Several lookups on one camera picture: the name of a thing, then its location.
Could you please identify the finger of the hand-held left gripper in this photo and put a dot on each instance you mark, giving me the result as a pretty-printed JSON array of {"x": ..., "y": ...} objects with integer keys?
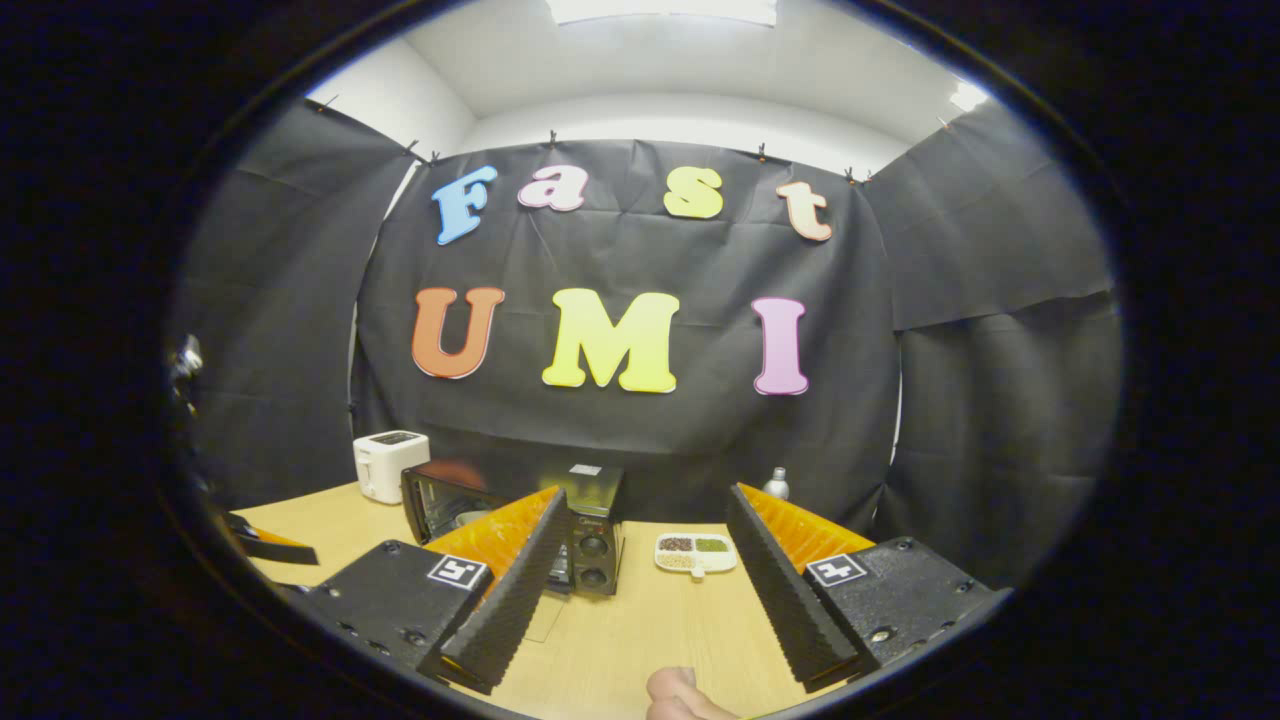
[{"x": 270, "y": 548}]

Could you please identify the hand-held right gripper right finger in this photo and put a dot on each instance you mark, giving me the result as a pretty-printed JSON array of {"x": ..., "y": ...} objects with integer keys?
[{"x": 790, "y": 610}]

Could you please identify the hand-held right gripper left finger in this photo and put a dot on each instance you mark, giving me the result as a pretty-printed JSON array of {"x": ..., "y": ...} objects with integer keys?
[{"x": 500, "y": 610}]

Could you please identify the black electric oven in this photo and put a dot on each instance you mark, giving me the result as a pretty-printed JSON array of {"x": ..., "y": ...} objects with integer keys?
[{"x": 595, "y": 545}]

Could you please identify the white divided grain tray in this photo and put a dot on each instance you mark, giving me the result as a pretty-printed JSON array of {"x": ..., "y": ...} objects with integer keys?
[{"x": 697, "y": 555}]

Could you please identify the silver drink bottle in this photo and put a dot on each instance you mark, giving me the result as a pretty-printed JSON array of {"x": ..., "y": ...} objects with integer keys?
[{"x": 777, "y": 487}]

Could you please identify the white toaster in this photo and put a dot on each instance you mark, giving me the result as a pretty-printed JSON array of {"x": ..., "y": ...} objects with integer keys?
[{"x": 390, "y": 465}]

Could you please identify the shiny dark object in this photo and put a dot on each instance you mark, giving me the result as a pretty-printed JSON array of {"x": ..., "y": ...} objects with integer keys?
[{"x": 186, "y": 362}]

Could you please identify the black backdrop cloth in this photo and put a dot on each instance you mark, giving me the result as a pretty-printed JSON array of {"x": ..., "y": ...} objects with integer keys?
[{"x": 640, "y": 250}]

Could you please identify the small ceiling light panel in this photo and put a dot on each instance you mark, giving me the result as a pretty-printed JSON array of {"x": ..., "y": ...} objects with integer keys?
[{"x": 968, "y": 96}]

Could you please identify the large ceiling light panel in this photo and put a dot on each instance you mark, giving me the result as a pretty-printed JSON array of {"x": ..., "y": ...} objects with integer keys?
[{"x": 660, "y": 10}]

